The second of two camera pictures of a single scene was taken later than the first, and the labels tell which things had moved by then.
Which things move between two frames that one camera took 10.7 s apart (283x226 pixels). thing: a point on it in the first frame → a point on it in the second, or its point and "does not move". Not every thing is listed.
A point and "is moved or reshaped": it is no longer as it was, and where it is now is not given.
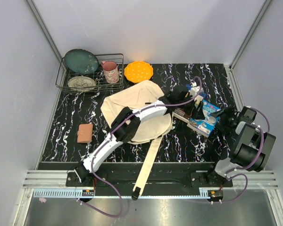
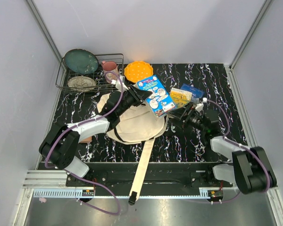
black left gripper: x=198 y=115 → x=138 y=95
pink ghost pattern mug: x=111 y=72 does not move
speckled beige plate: x=82 y=84 does not move
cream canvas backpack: x=132 y=97 is moved or reshaped
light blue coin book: x=203 y=123 is moved or reshaped
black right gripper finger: x=215 y=114 → x=179 y=114
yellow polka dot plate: x=135 y=71 does not move
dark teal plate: x=81 y=61 does not move
